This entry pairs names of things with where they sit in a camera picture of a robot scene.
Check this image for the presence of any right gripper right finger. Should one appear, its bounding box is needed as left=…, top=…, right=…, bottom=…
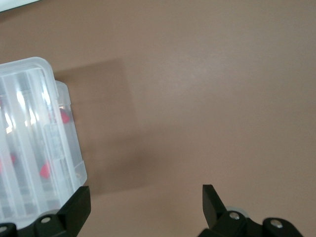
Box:
left=197, top=184, right=302, bottom=237

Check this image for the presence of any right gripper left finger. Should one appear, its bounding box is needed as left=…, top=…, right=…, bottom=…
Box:
left=0, top=186, right=91, bottom=237

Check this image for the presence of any clear ribbed box lid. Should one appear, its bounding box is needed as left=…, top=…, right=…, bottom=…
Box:
left=0, top=56, right=82, bottom=223

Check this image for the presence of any clear plastic storage box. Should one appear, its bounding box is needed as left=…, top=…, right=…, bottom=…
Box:
left=53, top=80, right=88, bottom=191

